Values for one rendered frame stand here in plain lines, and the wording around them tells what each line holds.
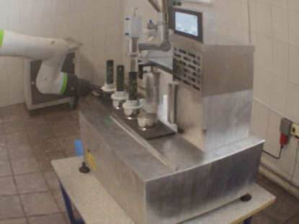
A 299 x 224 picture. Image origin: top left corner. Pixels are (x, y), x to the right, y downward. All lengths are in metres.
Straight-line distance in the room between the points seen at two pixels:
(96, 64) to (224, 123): 4.02
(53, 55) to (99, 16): 3.61
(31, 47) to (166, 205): 0.76
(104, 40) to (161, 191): 4.12
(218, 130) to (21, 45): 0.78
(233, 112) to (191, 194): 0.29
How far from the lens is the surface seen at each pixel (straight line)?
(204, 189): 1.14
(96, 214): 1.28
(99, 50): 5.04
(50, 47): 1.36
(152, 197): 1.04
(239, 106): 1.18
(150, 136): 1.21
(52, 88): 1.41
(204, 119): 1.09
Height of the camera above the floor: 1.54
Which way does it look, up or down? 21 degrees down
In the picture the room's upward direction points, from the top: 1 degrees clockwise
